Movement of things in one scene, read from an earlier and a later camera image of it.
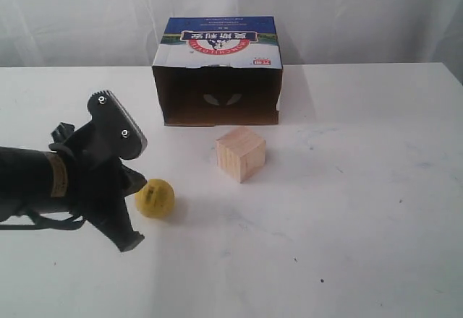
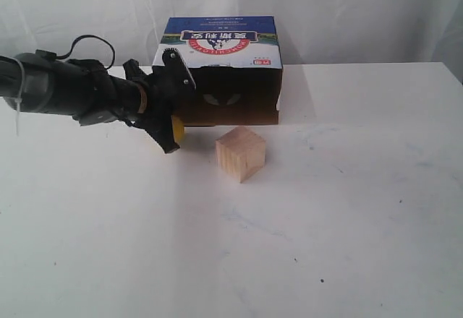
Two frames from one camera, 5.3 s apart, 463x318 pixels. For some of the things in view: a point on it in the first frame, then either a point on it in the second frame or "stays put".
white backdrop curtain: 113,19 stays put
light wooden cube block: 240,152 stays put
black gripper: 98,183 to 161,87
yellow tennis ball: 155,199 to 178,129
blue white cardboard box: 219,70 stays put
